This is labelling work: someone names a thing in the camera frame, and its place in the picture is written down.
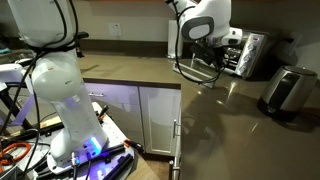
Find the silver drawer handle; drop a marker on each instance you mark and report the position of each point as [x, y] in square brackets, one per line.
[96, 94]

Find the silver cabinet door handle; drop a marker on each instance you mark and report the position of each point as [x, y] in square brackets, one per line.
[176, 125]

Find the silver toaster oven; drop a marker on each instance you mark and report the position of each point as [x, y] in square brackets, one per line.
[242, 59]

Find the white paper towel roll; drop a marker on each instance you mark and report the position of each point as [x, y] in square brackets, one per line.
[175, 42]

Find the white cabinet drawer front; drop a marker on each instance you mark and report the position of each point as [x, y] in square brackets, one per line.
[124, 107]

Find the white wall outlet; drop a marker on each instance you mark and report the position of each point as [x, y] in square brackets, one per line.
[114, 29]

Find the white cabinet door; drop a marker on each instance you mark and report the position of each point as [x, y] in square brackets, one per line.
[159, 107]

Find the stainless steel electric kettle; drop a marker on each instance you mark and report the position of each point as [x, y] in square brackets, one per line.
[287, 92]

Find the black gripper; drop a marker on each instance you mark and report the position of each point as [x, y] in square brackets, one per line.
[211, 56]

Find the white robot base cart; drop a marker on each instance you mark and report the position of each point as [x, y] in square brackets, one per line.
[83, 138]

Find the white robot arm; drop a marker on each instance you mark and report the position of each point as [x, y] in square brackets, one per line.
[49, 29]

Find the black orange handled clamp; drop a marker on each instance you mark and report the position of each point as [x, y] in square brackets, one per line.
[137, 146]

